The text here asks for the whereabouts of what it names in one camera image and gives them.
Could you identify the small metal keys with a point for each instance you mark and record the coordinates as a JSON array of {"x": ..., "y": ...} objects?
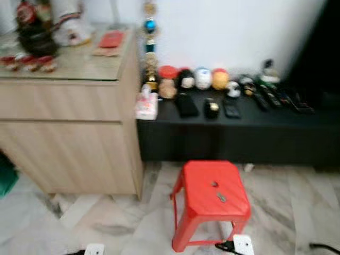
[{"x": 221, "y": 197}]

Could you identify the black flat device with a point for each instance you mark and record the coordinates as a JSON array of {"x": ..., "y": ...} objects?
[{"x": 300, "y": 103}]

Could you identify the black remote control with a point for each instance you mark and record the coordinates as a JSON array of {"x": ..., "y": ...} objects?
[
  {"x": 271, "y": 96},
  {"x": 261, "y": 101}
]

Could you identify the black television screen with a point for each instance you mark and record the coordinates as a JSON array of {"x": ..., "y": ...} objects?
[{"x": 319, "y": 48}]

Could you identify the white and green holder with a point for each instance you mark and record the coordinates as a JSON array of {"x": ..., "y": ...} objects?
[{"x": 270, "y": 75}]

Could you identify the black low TV console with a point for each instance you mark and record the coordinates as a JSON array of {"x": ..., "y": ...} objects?
[{"x": 239, "y": 138}]

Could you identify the small dark plush toy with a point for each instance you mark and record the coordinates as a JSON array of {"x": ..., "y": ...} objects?
[{"x": 247, "y": 85}]

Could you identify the black flat phone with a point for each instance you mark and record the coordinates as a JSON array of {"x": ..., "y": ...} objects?
[{"x": 231, "y": 108}]

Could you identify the small black white plush toy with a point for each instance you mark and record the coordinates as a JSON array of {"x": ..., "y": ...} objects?
[{"x": 233, "y": 89}]

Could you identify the orange round plush toy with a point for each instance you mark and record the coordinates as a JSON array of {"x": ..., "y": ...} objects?
[{"x": 220, "y": 79}]

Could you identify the white round plush toy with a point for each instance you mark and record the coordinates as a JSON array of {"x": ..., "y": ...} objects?
[{"x": 203, "y": 78}]

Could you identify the red plastic stool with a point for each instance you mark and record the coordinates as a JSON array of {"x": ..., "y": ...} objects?
[{"x": 212, "y": 204}]

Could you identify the black pouch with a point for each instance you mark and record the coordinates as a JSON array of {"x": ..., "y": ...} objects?
[{"x": 186, "y": 105}]

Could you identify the black round plush toy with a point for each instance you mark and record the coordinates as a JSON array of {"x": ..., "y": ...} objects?
[{"x": 186, "y": 78}]

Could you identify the clear jar with red lid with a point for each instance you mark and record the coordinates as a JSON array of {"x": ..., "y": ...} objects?
[{"x": 167, "y": 82}]

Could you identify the pink white tissue pack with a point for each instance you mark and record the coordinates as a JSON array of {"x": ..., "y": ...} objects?
[{"x": 146, "y": 105}]

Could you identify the gold and blue trophy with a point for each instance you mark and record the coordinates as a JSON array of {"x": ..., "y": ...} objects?
[{"x": 150, "y": 26}]

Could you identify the red envelope on wooden tray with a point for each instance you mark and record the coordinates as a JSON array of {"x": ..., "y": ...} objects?
[{"x": 110, "y": 41}]

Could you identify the thin metal lamp pole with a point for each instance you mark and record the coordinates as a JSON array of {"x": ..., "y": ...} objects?
[{"x": 115, "y": 13}]

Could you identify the light wooden cabinet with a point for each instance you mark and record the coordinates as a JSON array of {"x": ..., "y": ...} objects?
[{"x": 69, "y": 138}]

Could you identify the white and red figurine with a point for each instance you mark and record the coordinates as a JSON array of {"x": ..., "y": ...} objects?
[{"x": 74, "y": 26}]

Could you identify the black teapot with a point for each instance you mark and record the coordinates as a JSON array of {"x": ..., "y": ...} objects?
[{"x": 37, "y": 38}]

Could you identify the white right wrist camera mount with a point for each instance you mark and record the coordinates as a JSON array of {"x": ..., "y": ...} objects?
[{"x": 243, "y": 245}]

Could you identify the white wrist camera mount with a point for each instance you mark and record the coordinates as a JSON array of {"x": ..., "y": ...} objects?
[
  {"x": 94, "y": 249},
  {"x": 243, "y": 245}
]

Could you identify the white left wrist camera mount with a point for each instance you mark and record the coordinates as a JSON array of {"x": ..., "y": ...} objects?
[{"x": 94, "y": 249}]

